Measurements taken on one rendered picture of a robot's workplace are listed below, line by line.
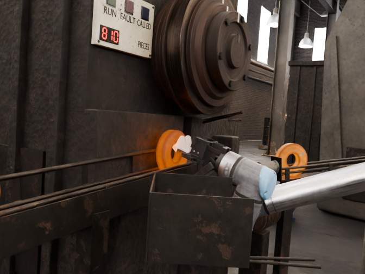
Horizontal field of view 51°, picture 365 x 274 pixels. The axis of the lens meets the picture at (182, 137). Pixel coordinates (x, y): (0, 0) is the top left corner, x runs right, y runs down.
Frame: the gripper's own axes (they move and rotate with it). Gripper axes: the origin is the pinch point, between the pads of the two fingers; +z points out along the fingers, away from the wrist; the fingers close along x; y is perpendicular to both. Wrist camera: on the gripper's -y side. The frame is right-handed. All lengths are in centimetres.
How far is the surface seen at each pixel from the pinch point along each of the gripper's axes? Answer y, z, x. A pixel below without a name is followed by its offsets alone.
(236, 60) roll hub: 34.3, -4.3, -16.7
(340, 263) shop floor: -66, -52, -152
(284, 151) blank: 3, -20, -60
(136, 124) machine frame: 5.5, 7.3, 14.0
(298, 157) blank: 2, -25, -67
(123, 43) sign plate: 28.7, 17.4, 18.1
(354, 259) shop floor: -65, -58, -168
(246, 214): 6, -46, 40
